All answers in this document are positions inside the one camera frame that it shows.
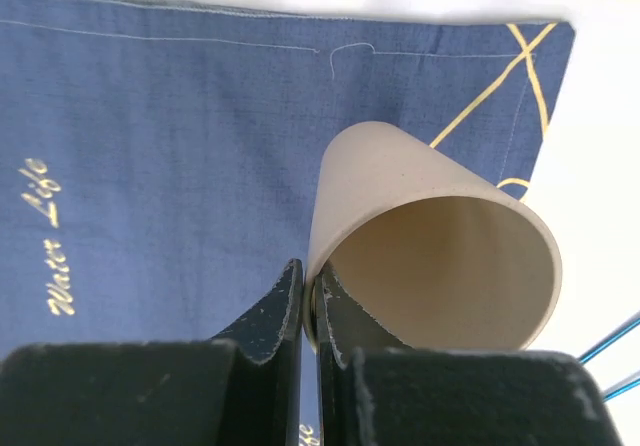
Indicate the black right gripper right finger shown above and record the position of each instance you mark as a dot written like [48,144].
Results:
[376,390]

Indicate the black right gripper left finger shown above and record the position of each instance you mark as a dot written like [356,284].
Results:
[240,387]

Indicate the beige cup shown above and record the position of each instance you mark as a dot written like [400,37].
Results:
[438,256]

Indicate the blue fish-print placemat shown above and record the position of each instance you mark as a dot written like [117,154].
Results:
[158,162]

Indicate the blue metal spoon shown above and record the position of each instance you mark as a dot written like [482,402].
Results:
[626,327]

